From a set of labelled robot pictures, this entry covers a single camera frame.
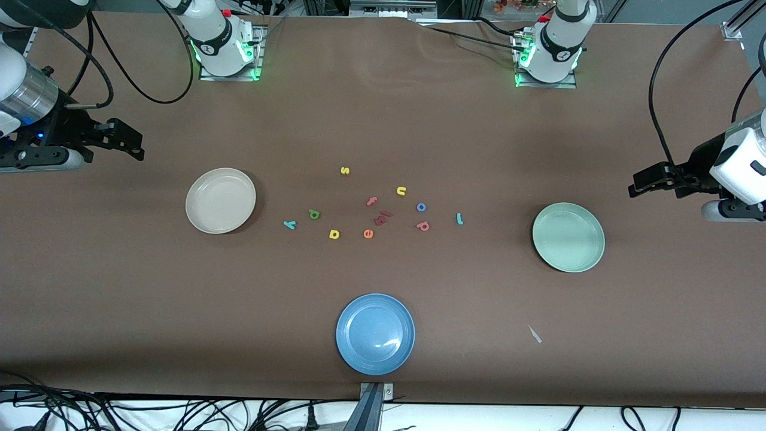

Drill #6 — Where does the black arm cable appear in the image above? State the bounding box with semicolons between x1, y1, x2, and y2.
649;0;766;180
63;0;196;111

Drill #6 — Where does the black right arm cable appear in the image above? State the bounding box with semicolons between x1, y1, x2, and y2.
63;0;196;111

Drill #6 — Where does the beige brown round plate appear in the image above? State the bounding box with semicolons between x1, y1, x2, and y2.
186;168;257;235

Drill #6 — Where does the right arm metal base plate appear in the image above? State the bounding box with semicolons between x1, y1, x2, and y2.
199;24;265;82

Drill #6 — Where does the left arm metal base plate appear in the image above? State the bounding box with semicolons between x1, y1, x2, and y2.
513;33;578;89

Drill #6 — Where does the light green round plate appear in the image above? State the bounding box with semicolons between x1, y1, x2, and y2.
532;202;606;274

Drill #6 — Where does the blue round plate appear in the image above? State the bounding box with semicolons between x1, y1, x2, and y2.
336;293;416;377

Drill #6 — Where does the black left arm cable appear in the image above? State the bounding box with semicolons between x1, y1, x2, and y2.
649;0;766;180

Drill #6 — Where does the black cable tangle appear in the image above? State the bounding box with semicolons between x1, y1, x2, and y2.
0;371;336;431

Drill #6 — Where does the grey metal camera post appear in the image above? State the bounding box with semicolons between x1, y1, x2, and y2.
342;382;396;431

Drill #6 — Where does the grey power strip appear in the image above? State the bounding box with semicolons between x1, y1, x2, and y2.
349;0;439;19

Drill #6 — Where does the brown table cover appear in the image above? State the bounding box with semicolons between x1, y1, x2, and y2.
0;11;766;409

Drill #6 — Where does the black frame post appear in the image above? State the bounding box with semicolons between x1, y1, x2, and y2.
437;0;482;19

